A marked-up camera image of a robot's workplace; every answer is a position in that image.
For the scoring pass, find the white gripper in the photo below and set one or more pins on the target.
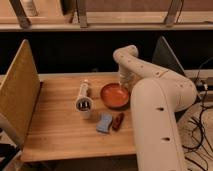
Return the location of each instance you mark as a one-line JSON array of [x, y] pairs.
[[125, 78]]

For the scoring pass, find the orange ceramic bowl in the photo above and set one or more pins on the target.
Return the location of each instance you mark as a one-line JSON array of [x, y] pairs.
[[114, 96]]

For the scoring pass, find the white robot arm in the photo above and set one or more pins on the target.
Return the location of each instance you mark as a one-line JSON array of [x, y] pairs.
[[155, 99]]

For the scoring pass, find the brown oblong object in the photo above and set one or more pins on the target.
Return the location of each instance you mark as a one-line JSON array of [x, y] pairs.
[[117, 121]]

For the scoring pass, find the right dark side panel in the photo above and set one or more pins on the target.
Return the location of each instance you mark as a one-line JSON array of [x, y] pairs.
[[164, 56]]

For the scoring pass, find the blue sponge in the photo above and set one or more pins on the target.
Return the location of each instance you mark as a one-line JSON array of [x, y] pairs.
[[104, 123]]

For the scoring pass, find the left wooden side panel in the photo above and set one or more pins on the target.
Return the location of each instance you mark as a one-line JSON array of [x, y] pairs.
[[19, 90]]

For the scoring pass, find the wooden shelf frame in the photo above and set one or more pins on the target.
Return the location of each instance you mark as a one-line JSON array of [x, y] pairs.
[[105, 15]]

